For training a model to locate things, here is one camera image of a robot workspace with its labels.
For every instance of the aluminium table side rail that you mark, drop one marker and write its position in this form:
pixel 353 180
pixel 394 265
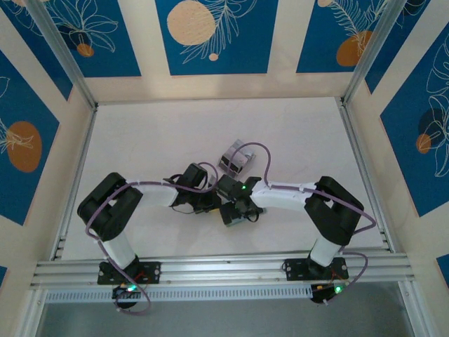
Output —
pixel 365 168
pixel 75 182

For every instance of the aluminium frame post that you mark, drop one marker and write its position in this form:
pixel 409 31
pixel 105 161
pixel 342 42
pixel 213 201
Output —
pixel 375 45
pixel 59 49

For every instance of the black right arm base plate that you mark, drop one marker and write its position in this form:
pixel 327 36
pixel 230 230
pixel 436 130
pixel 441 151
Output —
pixel 294 268

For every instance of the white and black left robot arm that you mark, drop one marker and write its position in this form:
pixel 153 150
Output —
pixel 115 245

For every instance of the green card holder wallet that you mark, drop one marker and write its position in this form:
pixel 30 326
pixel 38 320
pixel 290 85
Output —
pixel 242 222

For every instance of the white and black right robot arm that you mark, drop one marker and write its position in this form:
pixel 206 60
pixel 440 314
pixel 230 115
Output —
pixel 280 198

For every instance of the aluminium frame cross rail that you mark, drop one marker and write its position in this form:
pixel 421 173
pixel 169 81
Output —
pixel 224 268

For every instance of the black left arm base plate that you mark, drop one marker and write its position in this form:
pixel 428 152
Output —
pixel 151 272

